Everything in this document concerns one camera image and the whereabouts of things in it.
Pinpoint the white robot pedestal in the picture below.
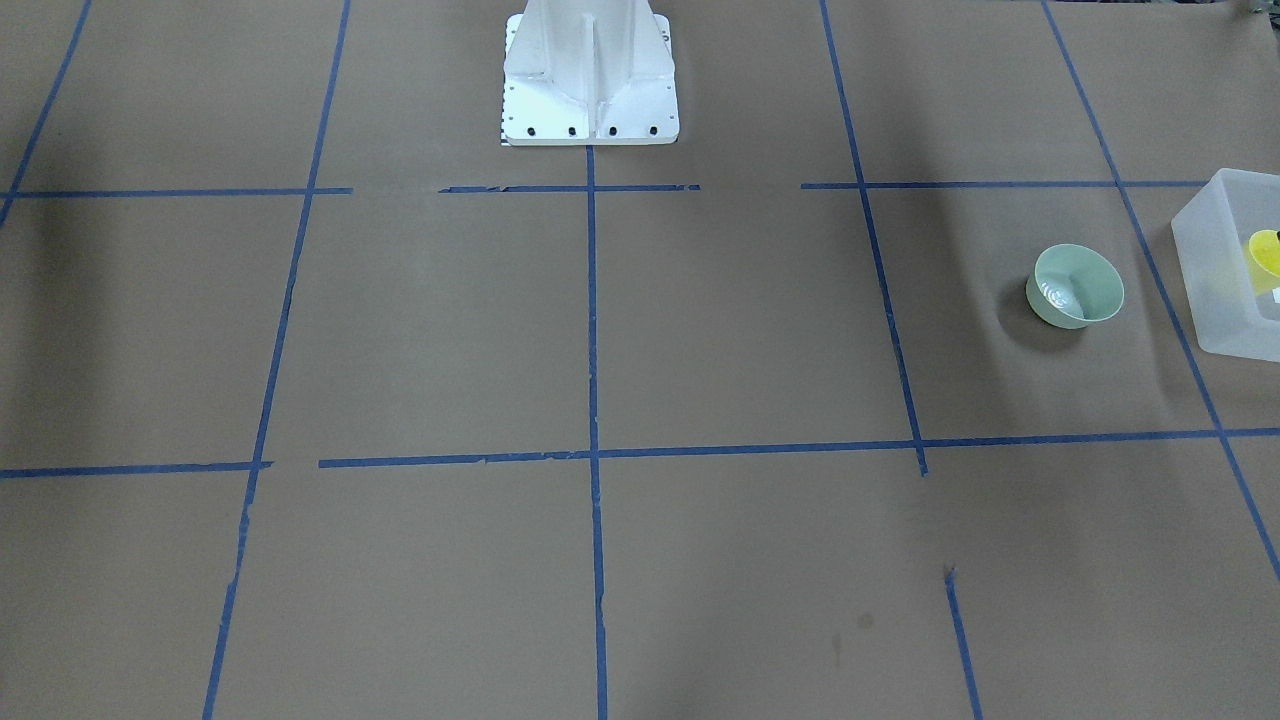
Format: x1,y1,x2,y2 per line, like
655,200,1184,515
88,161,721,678
500,1,681,147

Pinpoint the mint green bowl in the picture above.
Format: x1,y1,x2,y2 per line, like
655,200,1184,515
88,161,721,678
1025,243,1125,331

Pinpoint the clear plastic box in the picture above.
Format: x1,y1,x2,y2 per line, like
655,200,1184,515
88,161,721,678
1171,168,1279,363

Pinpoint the yellow plastic cup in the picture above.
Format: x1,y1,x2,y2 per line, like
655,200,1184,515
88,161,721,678
1243,229,1280,297

